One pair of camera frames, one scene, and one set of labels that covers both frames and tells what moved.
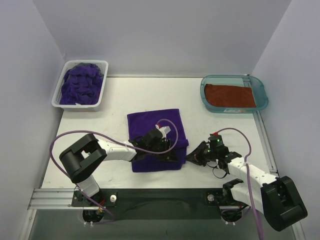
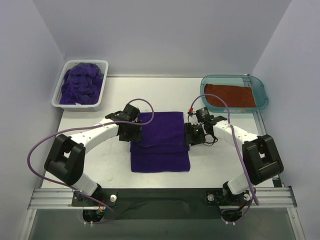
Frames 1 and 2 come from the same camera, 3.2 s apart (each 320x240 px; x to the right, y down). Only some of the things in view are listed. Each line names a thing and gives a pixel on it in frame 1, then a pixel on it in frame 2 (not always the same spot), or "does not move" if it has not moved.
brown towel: x=229 y=96 does not move
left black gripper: x=164 y=147 -> x=135 y=133
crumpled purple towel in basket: x=82 y=84 does not move
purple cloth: x=139 y=123 does not move
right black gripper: x=202 y=153 -> x=189 y=134
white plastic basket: x=56 y=101 does not move
